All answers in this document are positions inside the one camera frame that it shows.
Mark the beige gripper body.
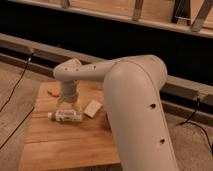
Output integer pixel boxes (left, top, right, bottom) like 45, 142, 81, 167
60, 81, 79, 103

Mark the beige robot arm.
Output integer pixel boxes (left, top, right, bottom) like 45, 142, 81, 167
53, 55, 179, 171

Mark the orange carrot toy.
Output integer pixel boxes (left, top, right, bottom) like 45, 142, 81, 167
47, 90, 60, 97

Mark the white sponge block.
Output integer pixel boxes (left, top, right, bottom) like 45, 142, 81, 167
84, 100, 102, 118

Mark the wooden cutting board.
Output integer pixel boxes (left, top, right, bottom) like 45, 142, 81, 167
19, 82, 120, 171

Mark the black cable left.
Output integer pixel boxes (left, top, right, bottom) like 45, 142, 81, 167
0, 49, 36, 150

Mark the black cable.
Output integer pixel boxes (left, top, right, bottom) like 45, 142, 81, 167
176, 97, 213, 158
0, 49, 36, 150

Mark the black cable right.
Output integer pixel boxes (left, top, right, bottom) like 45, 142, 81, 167
176, 97, 213, 158

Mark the wooden shelf rail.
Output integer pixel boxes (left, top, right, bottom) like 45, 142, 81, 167
6, 0, 213, 39

